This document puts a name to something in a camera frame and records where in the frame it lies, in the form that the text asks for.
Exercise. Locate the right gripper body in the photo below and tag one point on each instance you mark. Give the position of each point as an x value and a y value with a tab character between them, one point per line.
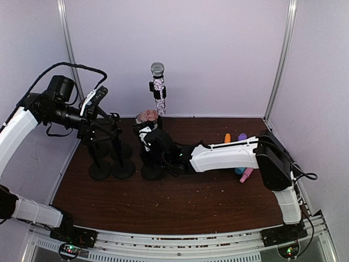
147	161

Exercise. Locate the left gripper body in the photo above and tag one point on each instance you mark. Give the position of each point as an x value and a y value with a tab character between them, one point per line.
82	130

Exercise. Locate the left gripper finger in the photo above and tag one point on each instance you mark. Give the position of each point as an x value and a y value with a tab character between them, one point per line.
102	117
100	137

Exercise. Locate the purple microphone's black stand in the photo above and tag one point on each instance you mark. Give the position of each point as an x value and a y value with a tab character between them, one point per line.
99	150

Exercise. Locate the pink microphone's black stand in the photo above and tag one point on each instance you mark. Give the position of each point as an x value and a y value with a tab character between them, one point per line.
153	173

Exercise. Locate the orange microphone's black stand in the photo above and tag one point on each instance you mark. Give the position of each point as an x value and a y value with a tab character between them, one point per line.
122	168

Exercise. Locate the rhinestone microphone's black stand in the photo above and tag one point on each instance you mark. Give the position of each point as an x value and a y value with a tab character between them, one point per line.
160	122

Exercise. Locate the silver rhinestone microphone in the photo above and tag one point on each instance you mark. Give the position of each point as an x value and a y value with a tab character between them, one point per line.
157	70

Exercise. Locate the orange microphone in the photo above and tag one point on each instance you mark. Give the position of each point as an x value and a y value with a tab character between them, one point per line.
227	138

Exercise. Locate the blue microphone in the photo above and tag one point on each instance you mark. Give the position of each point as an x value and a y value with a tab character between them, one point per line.
239	171

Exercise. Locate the purple microphone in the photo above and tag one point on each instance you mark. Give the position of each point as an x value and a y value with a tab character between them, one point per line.
242	136

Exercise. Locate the pink microphone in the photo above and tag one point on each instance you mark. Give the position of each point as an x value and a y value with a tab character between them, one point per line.
246	174

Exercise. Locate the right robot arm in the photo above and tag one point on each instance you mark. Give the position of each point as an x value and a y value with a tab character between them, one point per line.
263	152

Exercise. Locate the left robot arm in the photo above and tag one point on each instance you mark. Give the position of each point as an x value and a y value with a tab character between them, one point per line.
45	108

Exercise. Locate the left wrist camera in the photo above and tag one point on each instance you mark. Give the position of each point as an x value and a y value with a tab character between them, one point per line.
93	98

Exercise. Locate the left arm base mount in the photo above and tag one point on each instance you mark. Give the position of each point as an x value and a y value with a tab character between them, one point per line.
73	242

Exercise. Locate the left aluminium frame post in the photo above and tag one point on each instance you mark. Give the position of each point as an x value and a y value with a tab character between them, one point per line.
63	17

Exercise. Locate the aluminium frame post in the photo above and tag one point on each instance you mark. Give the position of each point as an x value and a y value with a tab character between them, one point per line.
285	47
63	17

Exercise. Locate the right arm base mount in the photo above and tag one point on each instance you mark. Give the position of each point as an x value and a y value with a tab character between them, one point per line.
285	238

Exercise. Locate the front aluminium rail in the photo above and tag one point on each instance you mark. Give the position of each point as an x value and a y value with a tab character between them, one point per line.
247	245

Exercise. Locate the right aluminium frame post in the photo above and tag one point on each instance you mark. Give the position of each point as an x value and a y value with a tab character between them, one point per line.
285	47

